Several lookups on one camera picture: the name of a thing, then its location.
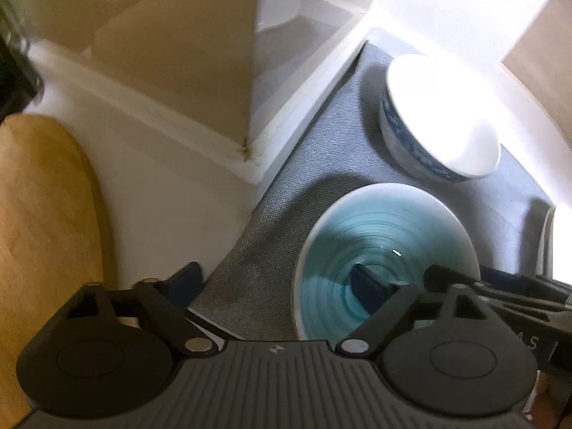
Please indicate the wooden cutting board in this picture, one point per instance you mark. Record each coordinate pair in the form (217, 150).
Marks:
(40, 214)

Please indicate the small white floral plate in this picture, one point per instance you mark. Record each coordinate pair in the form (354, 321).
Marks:
(562, 241)

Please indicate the grey fabric mat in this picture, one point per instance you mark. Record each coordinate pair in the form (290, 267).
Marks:
(290, 178)

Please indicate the white bowl blue pattern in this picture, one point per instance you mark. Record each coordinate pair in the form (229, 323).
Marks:
(438, 111)

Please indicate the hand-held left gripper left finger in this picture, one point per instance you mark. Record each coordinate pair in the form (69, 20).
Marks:
(187, 279)

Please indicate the light blue ribbed bowl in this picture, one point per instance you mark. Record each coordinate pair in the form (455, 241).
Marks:
(339, 241)

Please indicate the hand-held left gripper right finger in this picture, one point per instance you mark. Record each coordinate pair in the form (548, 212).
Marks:
(368, 286)

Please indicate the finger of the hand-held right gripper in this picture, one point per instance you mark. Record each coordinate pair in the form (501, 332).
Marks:
(514, 286)

